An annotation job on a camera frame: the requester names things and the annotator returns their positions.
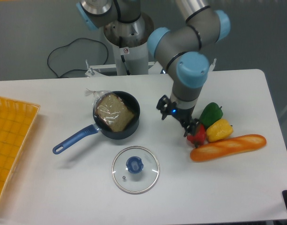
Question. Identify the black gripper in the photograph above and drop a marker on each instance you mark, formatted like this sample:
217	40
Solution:
184	116

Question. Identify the glass pot lid blue knob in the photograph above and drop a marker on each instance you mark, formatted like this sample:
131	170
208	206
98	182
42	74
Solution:
135	170

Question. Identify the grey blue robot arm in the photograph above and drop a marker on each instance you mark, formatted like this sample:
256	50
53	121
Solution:
191	68

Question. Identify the red bell pepper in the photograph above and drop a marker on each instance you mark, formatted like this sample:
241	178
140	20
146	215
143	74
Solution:
199	138

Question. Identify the green bell pepper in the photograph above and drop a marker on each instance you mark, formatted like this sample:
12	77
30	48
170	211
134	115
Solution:
211	113

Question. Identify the yellow bell pepper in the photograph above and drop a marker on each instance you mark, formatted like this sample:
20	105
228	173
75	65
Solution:
219	130

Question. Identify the orange baguette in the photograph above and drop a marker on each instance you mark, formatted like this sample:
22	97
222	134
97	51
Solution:
228	147

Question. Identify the dark blue saucepan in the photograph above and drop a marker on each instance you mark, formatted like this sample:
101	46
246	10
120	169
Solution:
98	127

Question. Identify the wrapped bread slice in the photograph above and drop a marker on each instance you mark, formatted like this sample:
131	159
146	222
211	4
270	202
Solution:
112	111

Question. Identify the yellow woven basket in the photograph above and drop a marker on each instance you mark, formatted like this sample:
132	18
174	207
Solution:
16	120

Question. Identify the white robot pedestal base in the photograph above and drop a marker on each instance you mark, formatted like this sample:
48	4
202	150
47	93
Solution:
133	37

